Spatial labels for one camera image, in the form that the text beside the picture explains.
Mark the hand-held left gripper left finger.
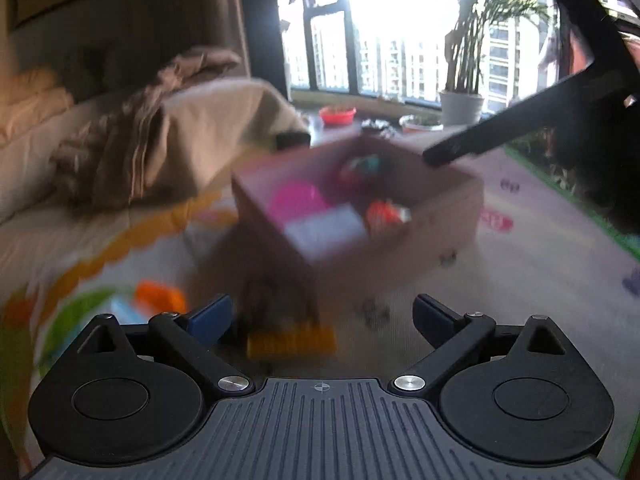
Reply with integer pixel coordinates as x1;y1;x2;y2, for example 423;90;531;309
75;294;256;398

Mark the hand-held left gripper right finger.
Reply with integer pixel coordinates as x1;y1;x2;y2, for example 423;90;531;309
392;294;571;398

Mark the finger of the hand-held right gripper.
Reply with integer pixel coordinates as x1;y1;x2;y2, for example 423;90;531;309
552;0;636;91
422;62;608;168

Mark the orange building block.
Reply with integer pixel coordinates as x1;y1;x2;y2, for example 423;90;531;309
134;280;187;317

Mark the yellow building block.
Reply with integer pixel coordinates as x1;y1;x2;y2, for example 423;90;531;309
246;324;337;360

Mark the pink cardboard box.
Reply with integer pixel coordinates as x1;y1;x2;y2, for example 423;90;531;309
231;134;485;283

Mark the palm plant in white pot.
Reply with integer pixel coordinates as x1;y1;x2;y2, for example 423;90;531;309
439;0;557;127

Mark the small flower pot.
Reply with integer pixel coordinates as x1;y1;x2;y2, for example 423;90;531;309
399;113;445;134

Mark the printed play mat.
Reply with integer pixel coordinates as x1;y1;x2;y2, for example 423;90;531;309
0;135;640;480

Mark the red orange toy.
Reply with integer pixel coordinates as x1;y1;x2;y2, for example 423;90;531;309
365;199;413;236

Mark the teal red toy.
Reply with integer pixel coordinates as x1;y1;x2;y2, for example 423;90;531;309
340;154;393;186

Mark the white small box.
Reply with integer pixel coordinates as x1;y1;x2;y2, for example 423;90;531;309
284;205;371;263

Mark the red basin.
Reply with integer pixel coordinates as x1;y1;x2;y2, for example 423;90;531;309
319;106;357;127

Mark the pink round toy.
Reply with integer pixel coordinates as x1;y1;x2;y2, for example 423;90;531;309
269;182;328;223

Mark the black small object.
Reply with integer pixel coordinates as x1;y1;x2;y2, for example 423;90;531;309
275;131;311;151

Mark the beige blanket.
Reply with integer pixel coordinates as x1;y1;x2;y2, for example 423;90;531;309
50;46;312;209

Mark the bed with light sheets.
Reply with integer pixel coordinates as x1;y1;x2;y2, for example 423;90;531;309
0;45;151;226

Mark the beige curtain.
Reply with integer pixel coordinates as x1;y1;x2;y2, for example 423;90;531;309
197;0;252;83

